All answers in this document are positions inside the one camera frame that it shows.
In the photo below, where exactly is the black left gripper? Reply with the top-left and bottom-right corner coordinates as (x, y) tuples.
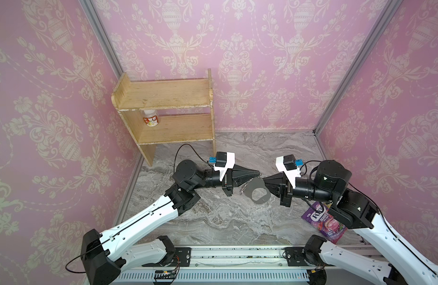
(190, 163), (258, 197)

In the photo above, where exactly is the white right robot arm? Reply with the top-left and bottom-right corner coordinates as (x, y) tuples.
(264, 156), (438, 285)

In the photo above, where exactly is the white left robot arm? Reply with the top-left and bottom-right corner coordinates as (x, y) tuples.
(80, 160), (260, 285)

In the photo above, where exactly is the purple candy bag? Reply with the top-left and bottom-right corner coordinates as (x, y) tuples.
(302, 201), (347, 244)

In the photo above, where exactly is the wooden two-tier shelf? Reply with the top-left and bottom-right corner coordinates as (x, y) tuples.
(111, 70), (215, 166)

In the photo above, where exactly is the small bottle red label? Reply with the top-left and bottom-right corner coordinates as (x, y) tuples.
(143, 110), (159, 127)

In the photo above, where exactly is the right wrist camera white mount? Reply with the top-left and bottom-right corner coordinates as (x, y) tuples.
(275, 154), (303, 188)

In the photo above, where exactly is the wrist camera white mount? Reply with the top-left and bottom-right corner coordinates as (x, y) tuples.
(275, 154), (303, 188)
(208, 152), (236, 182)

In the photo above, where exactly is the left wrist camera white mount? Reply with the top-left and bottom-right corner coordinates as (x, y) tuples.
(208, 152), (236, 182)

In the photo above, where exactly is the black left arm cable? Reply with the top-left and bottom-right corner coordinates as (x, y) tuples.
(64, 143), (212, 274)

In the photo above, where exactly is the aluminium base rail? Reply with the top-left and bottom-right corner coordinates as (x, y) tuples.
(84, 244), (394, 285)

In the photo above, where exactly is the aluminium corner wall profile right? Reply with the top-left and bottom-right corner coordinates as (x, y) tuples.
(313, 0), (403, 138)

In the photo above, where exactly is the aluminium corner wall profile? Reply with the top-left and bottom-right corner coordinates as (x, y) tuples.
(313, 0), (403, 138)
(79, 0), (123, 79)

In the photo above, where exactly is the aluminium corner wall profile left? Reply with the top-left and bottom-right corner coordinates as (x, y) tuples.
(79, 0), (123, 79)

